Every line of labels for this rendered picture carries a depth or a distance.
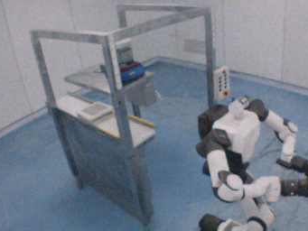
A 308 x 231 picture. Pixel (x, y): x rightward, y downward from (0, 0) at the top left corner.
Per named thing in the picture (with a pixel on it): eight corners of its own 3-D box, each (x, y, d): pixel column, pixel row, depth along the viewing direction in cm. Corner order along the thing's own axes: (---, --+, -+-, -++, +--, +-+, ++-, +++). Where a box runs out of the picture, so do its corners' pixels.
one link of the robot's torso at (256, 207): (252, 237, 194) (214, 181, 190) (265, 220, 205) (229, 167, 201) (269, 235, 182) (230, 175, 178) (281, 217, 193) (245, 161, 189)
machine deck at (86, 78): (154, 78, 207) (154, 72, 205) (111, 98, 185) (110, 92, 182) (102, 66, 242) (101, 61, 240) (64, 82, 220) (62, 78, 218)
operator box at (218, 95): (229, 94, 267) (229, 67, 253) (219, 101, 257) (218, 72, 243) (224, 92, 271) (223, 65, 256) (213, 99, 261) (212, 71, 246)
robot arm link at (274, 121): (283, 133, 197) (257, 117, 191) (296, 122, 189) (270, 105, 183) (284, 145, 189) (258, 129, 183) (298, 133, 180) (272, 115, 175)
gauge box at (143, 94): (157, 102, 218) (154, 77, 207) (146, 108, 212) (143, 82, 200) (137, 96, 230) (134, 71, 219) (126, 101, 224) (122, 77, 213)
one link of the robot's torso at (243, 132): (192, 166, 183) (189, 114, 163) (223, 140, 204) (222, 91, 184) (235, 184, 167) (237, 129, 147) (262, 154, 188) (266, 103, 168)
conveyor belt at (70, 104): (155, 135, 230) (154, 129, 228) (130, 151, 215) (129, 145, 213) (67, 98, 308) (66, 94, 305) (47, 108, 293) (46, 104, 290)
